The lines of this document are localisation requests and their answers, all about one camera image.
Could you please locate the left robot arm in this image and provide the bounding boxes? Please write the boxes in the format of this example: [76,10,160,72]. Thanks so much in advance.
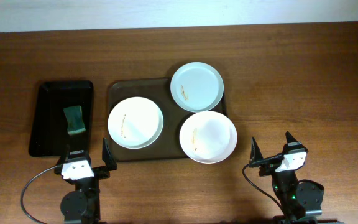
[55,137,117,224]

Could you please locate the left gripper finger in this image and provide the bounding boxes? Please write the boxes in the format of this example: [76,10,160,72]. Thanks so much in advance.
[56,144,70,166]
[102,138,117,170]

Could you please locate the white plate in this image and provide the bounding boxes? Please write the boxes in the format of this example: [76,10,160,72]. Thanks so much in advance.
[179,111,237,164]
[108,96,164,149]

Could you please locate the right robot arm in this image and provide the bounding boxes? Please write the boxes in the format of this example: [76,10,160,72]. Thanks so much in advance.
[245,132,324,223]

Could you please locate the green yellow sponge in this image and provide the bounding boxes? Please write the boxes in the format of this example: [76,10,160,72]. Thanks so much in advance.
[63,105,86,136]

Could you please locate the brown plastic tray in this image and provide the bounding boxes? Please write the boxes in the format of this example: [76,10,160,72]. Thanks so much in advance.
[106,77,229,162]

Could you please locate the black rectangular tray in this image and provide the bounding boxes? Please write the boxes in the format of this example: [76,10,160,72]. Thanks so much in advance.
[29,80,94,157]

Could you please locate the pale blue plate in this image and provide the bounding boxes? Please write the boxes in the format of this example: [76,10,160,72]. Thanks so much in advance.
[170,62,224,113]

